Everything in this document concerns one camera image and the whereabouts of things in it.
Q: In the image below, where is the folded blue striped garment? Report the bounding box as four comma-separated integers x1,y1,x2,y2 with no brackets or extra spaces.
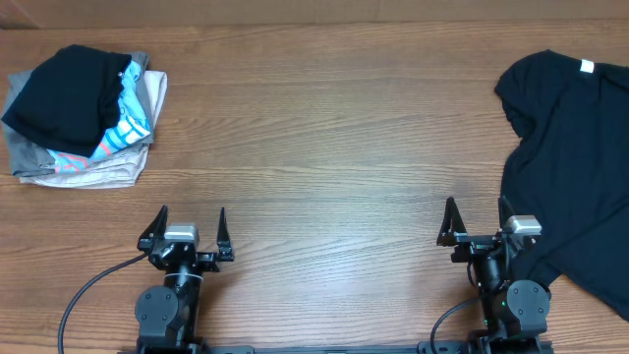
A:
48,60,151,173

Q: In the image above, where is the folded beige garment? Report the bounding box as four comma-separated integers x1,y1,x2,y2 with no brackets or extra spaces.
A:
20,71,168,189

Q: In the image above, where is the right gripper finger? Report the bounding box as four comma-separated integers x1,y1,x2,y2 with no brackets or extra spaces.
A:
497,195,514,231
436,197,467,245

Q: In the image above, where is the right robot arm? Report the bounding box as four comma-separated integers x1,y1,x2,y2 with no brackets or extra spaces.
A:
436,197,551,353

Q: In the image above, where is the folded black garment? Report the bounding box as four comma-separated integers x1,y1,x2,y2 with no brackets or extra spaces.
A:
2,44,132,157

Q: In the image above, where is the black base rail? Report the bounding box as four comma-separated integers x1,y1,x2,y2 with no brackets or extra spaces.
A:
117,339,555,354

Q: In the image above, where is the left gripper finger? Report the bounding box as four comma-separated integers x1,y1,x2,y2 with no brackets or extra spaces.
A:
140,205,168,239
216,207,231,253

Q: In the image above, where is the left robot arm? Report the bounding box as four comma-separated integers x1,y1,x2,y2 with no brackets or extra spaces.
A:
135,206,235,354

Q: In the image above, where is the black t-shirt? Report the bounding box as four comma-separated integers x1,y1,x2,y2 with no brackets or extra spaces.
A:
494,50,628,319

